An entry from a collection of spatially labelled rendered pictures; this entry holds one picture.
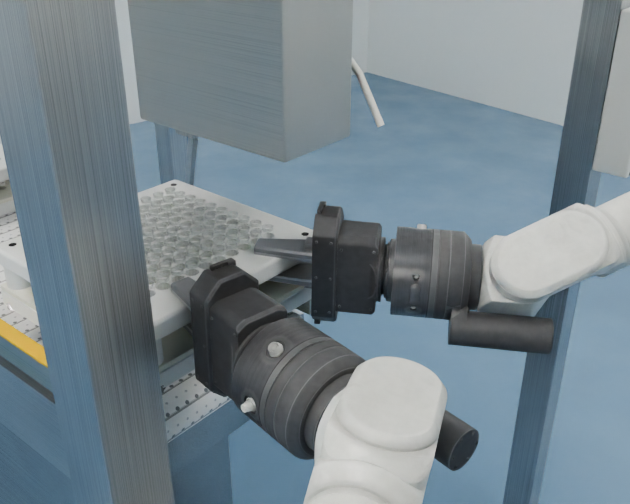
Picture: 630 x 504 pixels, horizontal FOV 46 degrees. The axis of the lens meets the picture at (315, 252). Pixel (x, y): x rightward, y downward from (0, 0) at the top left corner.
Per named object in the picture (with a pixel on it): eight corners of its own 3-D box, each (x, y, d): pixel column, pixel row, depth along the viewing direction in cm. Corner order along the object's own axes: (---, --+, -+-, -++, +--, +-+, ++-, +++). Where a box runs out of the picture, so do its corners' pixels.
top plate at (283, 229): (-7, 262, 77) (-11, 245, 76) (176, 192, 93) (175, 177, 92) (141, 351, 63) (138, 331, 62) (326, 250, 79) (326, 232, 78)
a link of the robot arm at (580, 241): (478, 246, 68) (607, 186, 69) (468, 276, 76) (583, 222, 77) (514, 308, 66) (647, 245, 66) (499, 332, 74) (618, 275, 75)
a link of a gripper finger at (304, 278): (252, 274, 74) (313, 280, 74) (259, 259, 77) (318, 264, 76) (253, 288, 75) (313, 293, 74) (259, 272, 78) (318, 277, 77)
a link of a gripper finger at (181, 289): (194, 281, 69) (233, 309, 65) (164, 292, 67) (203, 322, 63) (193, 266, 68) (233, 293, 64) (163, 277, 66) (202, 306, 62)
